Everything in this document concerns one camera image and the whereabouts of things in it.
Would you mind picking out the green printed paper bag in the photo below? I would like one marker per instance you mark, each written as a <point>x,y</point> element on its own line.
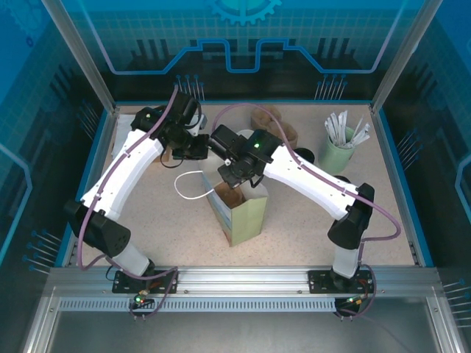
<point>246,220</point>

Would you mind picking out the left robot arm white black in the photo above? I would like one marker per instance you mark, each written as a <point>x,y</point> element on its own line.
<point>125,173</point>

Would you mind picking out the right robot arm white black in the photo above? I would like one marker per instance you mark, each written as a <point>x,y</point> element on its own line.
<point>312,180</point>

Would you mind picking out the white paper napkin stack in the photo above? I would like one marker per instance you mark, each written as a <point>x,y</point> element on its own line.
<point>123,125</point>

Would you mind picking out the black plastic cup lids stack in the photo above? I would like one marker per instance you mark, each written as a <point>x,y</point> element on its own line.
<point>307,153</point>

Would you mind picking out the white wrapped straw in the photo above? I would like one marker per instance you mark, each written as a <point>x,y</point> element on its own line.
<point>357,130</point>
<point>340,125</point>
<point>335,127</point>
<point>344,123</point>
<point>362,135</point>
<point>330,128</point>

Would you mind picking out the pale green ceramic mug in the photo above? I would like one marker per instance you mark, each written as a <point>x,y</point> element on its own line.
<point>333,158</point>

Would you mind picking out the left small LED circuit board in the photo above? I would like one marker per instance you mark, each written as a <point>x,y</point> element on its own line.
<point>139,298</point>

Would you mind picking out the small led circuit board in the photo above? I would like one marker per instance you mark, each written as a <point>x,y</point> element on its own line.
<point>356,301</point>
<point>139,298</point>

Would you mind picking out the right small LED circuit board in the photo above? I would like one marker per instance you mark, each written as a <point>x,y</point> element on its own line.
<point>356,301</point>

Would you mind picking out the left aluminium frame post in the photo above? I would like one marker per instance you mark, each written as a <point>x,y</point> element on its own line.
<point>82,55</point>

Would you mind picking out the aluminium frame post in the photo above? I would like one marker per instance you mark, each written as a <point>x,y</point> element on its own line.
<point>403,55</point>
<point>82,55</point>

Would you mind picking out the aluminium mounting rail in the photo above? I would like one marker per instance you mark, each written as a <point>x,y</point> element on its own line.
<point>239,279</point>

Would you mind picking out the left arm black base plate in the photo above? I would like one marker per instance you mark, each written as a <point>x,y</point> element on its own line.
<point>121,283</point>

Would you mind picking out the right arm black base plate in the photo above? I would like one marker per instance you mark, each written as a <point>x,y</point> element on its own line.
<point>318,283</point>

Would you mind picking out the right aluminium frame post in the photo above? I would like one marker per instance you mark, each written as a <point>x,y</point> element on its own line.
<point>403,55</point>

